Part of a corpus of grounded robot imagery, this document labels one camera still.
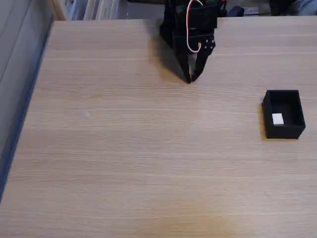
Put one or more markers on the white block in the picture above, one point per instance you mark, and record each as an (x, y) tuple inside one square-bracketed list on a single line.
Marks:
[(278, 119)]

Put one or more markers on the black open box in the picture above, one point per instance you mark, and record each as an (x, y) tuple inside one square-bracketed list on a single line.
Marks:
[(283, 131)]

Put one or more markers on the dark blue object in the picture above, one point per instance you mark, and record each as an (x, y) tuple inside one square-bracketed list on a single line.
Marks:
[(235, 11)]

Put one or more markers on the black and blue object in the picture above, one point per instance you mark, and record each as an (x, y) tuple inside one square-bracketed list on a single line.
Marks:
[(292, 7)]

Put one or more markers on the pale hanging fabric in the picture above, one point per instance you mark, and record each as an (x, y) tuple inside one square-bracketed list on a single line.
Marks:
[(99, 10)]

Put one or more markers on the light wooden frame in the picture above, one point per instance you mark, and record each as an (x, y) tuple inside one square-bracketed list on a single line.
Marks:
[(57, 10)]

